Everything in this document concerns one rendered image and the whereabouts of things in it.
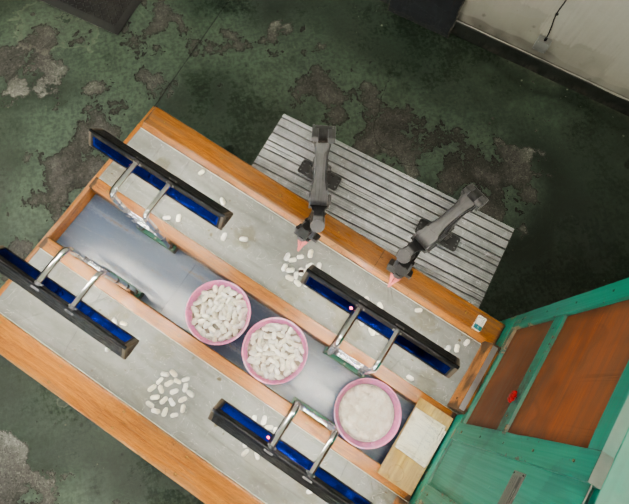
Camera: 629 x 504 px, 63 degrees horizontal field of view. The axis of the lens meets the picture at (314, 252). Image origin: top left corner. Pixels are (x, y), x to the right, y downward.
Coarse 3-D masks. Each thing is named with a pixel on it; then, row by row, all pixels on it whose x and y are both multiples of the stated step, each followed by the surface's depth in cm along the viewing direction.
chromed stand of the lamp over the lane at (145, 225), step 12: (132, 168) 189; (120, 180) 187; (168, 180) 188; (120, 204) 194; (156, 204) 186; (132, 216) 201; (144, 216) 185; (144, 228) 224; (156, 228) 198; (156, 240) 224; (168, 240) 216
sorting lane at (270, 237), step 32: (160, 160) 231; (192, 160) 231; (128, 192) 226; (224, 192) 228; (192, 224) 224; (256, 224) 224; (288, 224) 225; (224, 256) 220; (256, 256) 221; (320, 256) 222; (288, 288) 218; (352, 288) 218; (384, 288) 219; (320, 320) 215; (416, 320) 216; (416, 384) 209; (448, 384) 209
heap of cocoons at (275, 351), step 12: (276, 324) 213; (252, 336) 212; (264, 336) 212; (276, 336) 214; (288, 336) 212; (252, 348) 210; (264, 348) 211; (276, 348) 213; (288, 348) 211; (300, 348) 211; (252, 360) 209; (264, 360) 209; (276, 360) 210; (288, 360) 210; (300, 360) 210; (264, 372) 208; (276, 372) 208; (288, 372) 208
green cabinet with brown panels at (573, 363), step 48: (624, 288) 137; (528, 336) 186; (576, 336) 150; (624, 336) 125; (528, 384) 158; (576, 384) 133; (624, 384) 111; (480, 432) 171; (528, 432) 142; (576, 432) 120; (624, 432) 106; (432, 480) 189; (480, 480) 151; (528, 480) 126; (576, 480) 108; (624, 480) 103
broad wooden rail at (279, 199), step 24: (144, 120) 233; (168, 120) 233; (168, 144) 233; (192, 144) 230; (216, 144) 231; (216, 168) 228; (240, 168) 228; (264, 192) 226; (288, 192) 226; (288, 216) 224; (336, 240) 221; (360, 240) 221; (360, 264) 220; (384, 264) 219; (408, 288) 217; (432, 288) 217; (432, 312) 217; (456, 312) 215; (480, 312) 215; (480, 336) 213
